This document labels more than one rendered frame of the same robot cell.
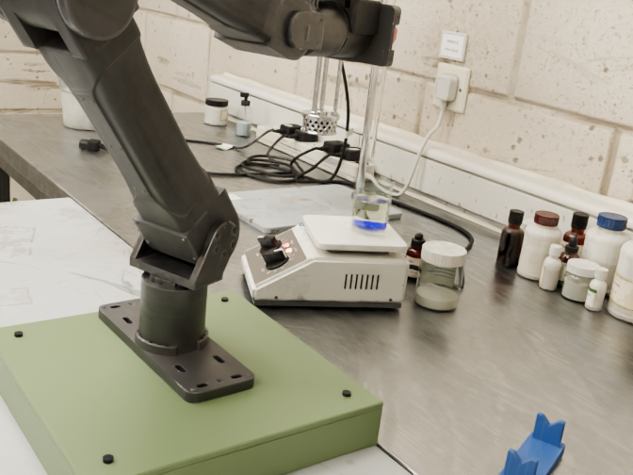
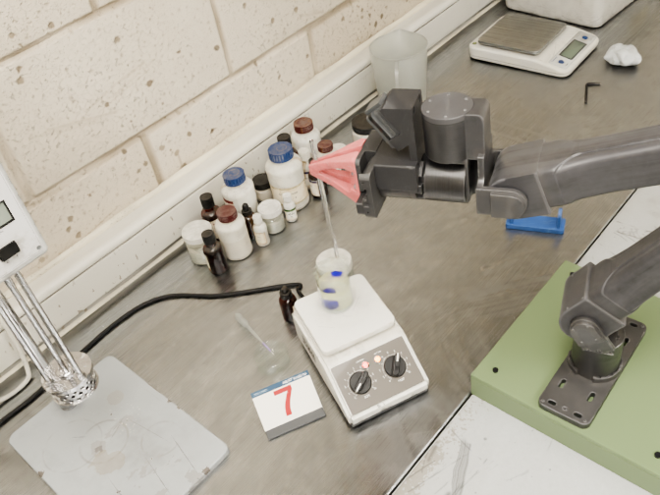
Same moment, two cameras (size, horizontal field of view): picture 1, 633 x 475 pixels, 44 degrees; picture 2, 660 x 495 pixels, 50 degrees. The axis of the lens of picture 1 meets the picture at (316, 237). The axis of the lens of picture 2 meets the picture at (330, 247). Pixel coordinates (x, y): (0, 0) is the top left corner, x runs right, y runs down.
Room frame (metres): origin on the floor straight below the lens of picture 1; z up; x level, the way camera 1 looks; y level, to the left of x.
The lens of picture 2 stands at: (1.05, 0.67, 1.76)
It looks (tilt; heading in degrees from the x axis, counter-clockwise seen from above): 42 degrees down; 266
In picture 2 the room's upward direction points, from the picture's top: 11 degrees counter-clockwise
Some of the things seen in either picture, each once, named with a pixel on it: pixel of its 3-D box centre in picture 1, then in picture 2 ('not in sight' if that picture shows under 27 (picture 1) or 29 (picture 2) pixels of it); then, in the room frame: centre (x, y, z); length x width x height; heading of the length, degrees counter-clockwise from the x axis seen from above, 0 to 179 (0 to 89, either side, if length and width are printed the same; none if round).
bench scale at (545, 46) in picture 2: not in sight; (532, 42); (0.37, -0.81, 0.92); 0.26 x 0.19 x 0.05; 130
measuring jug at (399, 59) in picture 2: not in sight; (400, 79); (0.73, -0.69, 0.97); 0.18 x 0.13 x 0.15; 72
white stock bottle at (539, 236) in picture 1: (541, 244); (232, 231); (1.15, -0.34, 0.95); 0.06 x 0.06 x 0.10
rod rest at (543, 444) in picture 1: (534, 452); (535, 217); (0.62, -0.22, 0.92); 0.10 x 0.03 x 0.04; 149
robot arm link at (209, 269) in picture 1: (181, 243); (594, 316); (0.70, 0.13, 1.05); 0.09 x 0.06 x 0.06; 59
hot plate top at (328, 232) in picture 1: (352, 233); (343, 312); (1.00, -0.05, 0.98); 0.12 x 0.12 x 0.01; 13
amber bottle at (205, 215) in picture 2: (575, 243); (212, 216); (1.19, -0.40, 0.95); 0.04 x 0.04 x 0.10
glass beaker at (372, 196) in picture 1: (372, 204); (335, 284); (1.01, -0.07, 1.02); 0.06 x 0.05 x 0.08; 34
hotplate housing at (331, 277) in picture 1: (330, 262); (355, 343); (1.00, -0.02, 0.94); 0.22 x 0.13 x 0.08; 103
